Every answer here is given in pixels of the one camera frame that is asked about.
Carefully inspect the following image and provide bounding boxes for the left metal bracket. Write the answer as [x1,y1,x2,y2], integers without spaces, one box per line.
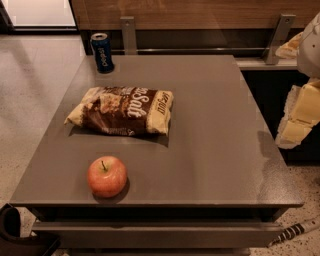
[120,16,137,55]

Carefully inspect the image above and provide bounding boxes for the striped black white cable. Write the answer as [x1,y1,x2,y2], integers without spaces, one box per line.
[268,216,320,248]

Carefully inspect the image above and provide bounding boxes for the right metal bracket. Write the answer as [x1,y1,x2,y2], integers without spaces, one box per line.
[263,14,296,65]

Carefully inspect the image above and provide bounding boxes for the grey table drawer shelf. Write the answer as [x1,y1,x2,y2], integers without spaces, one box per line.
[33,222,282,249]

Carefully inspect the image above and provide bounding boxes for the brown sea salt snack bag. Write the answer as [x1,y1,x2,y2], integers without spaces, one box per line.
[65,87,174,136]

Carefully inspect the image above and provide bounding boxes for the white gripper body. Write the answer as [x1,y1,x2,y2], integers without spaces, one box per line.
[297,12,320,78]

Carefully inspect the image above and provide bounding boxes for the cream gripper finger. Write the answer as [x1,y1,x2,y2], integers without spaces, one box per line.
[275,32,302,59]
[275,79,320,149]

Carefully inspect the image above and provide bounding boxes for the metal bracket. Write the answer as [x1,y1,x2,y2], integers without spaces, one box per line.
[263,14,296,65]
[120,16,137,55]

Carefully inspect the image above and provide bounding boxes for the black object on floor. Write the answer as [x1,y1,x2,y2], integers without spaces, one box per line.
[0,204,60,256]

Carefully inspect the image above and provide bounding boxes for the red apple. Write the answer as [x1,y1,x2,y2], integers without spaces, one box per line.
[87,156,127,198]

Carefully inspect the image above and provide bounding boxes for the blue pepsi can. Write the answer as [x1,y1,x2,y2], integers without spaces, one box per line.
[90,33,114,73]

